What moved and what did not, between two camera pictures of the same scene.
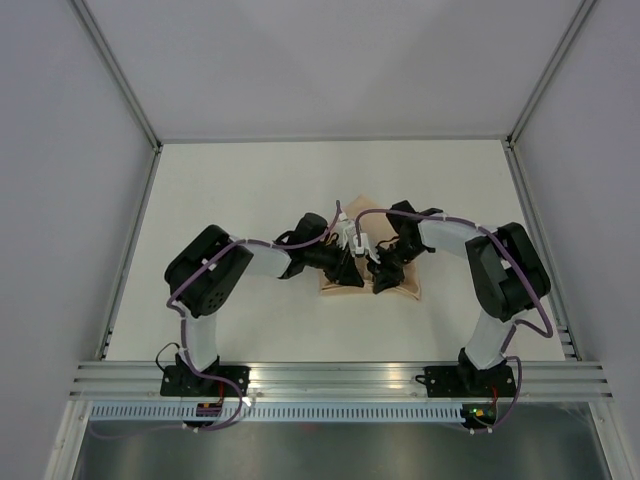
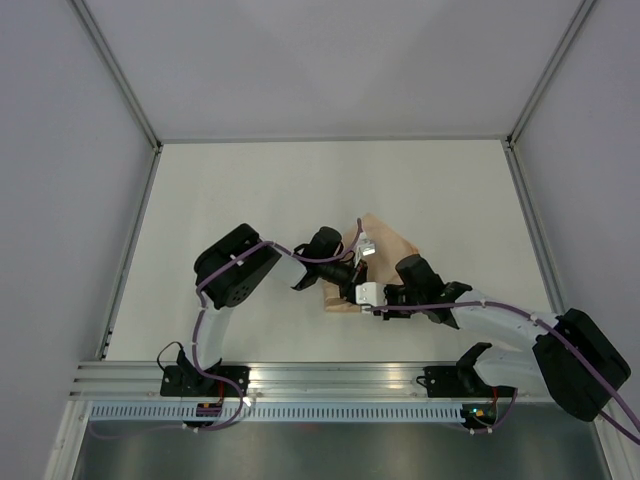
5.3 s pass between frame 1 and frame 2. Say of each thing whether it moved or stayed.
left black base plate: stayed
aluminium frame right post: stayed
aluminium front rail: stayed
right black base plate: stayed
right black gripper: moved
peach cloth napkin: moved
